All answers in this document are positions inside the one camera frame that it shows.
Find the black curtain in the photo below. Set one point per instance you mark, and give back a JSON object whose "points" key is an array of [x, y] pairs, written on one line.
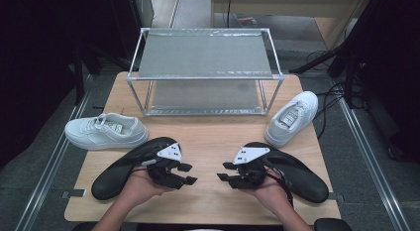
{"points": [[393, 59], [36, 59]]}

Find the metal floor rail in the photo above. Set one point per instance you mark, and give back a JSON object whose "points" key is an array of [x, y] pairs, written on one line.
{"points": [[369, 158], [52, 161]]}

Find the person's left hand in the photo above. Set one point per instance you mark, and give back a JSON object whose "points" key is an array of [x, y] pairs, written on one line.
{"points": [[140, 189]]}

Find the grey tape tab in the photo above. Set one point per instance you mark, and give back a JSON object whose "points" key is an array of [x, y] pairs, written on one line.
{"points": [[335, 197], [73, 193]]}

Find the metal shoe rack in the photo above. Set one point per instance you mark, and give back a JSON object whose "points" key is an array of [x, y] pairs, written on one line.
{"points": [[204, 56]]}

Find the black tripod stand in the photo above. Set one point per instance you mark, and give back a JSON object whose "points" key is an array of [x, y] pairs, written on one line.
{"points": [[317, 60]]}

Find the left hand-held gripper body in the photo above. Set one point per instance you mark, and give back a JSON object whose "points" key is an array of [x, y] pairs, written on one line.
{"points": [[170, 153]]}

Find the black slipper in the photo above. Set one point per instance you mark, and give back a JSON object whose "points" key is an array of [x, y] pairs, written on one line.
{"points": [[303, 181], [112, 181]]}

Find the red and black item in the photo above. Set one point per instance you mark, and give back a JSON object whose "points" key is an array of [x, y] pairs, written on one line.
{"points": [[247, 21]]}

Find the person's right hand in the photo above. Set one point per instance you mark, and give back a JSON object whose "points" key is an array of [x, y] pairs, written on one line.
{"points": [[272, 194]]}

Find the white sneaker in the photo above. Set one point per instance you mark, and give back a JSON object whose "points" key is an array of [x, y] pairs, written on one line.
{"points": [[105, 135], [287, 125]]}

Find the black metal stand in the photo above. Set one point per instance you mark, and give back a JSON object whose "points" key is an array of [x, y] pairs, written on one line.
{"points": [[78, 79]]}

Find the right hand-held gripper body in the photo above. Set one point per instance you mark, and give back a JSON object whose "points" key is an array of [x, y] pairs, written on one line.
{"points": [[249, 155]]}

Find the light wooden cabinet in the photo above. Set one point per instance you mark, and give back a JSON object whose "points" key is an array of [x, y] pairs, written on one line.
{"points": [[290, 4]]}

